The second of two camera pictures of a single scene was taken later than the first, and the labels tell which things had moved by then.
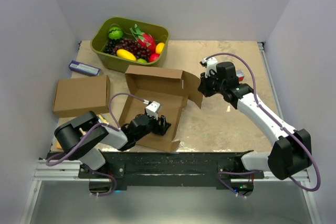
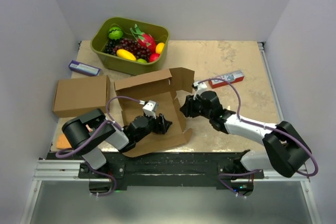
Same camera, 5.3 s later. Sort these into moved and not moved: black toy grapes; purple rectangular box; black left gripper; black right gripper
Moved: black right gripper
Not moved: black left gripper; black toy grapes; purple rectangular box
